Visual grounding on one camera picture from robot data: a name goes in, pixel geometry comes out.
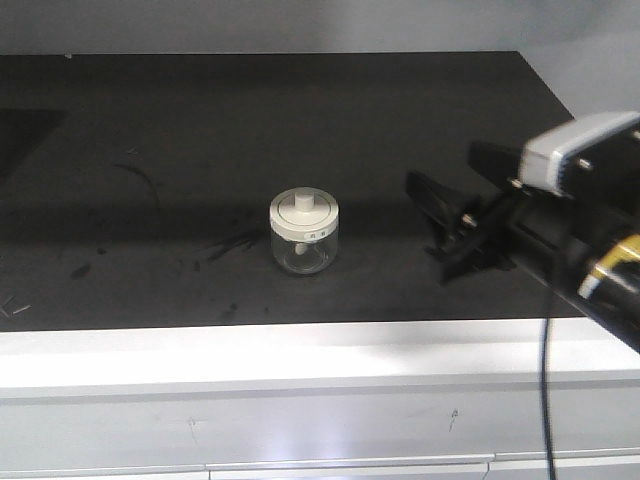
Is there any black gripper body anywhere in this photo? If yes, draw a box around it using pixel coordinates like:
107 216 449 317
427 192 605 295

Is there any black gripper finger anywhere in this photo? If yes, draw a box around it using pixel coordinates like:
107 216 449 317
405 170 482 235
467 141 522 186

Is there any glass jar with white lid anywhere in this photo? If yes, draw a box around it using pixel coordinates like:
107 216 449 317
269 187 339 276

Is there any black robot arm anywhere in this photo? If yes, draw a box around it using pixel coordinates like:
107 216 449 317
405 142 639 350

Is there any white fume hood base cabinet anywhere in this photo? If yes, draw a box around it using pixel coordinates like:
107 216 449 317
1 318 639 479

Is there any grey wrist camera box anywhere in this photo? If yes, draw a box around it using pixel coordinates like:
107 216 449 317
517 111 639 197

